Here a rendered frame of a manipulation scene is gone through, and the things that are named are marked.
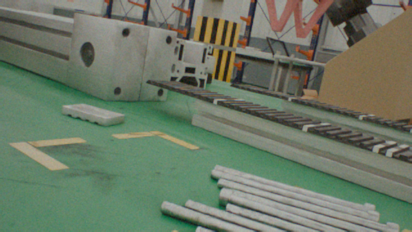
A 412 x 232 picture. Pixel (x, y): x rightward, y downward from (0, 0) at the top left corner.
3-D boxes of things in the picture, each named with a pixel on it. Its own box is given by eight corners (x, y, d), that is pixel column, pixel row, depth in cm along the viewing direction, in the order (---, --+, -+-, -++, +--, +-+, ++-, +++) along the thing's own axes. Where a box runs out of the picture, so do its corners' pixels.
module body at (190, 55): (204, 90, 76) (212, 45, 74) (167, 89, 68) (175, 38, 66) (9, 35, 124) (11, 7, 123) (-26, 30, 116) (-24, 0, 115)
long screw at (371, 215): (376, 225, 24) (380, 210, 24) (376, 231, 23) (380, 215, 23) (214, 178, 28) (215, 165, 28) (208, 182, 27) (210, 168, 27)
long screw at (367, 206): (372, 218, 26) (375, 203, 25) (372, 223, 25) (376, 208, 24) (216, 174, 29) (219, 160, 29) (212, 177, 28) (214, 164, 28)
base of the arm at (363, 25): (402, 35, 95) (360, 63, 103) (384, 8, 97) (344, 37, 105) (388, 33, 89) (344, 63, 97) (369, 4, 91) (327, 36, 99)
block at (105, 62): (178, 101, 57) (189, 34, 56) (106, 101, 48) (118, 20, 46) (137, 87, 63) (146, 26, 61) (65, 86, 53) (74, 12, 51)
